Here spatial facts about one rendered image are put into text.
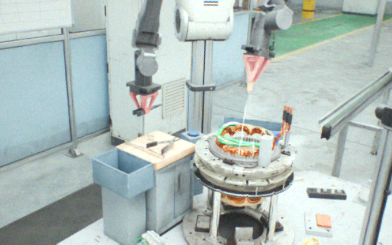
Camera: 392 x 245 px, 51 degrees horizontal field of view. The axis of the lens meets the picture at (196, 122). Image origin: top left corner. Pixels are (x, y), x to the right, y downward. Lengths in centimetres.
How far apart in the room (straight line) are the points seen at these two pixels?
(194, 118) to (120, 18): 195
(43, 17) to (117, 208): 226
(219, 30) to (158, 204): 71
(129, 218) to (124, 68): 239
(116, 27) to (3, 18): 90
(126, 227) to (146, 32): 61
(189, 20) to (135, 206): 72
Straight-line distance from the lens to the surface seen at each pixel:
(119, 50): 362
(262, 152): 123
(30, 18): 332
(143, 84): 132
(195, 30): 162
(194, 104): 173
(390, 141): 92
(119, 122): 383
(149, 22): 125
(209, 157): 127
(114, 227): 141
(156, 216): 139
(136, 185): 127
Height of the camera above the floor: 165
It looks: 21 degrees down
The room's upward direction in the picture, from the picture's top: 2 degrees clockwise
